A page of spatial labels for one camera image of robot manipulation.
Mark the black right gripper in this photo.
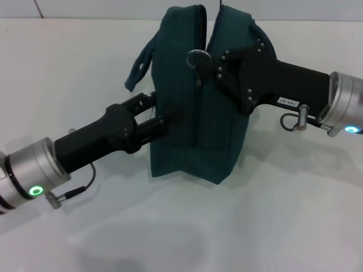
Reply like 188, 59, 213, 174
197, 42, 339, 116

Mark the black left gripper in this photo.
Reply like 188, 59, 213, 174
53, 92, 185, 174

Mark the dark teal insulated lunch bag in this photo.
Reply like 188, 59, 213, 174
124, 4, 280, 185

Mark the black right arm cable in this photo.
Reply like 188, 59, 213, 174
280, 112, 323, 133

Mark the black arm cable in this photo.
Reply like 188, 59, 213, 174
64, 163, 96, 199
280, 112, 323, 133

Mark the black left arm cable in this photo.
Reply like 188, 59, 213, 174
64, 163, 96, 199

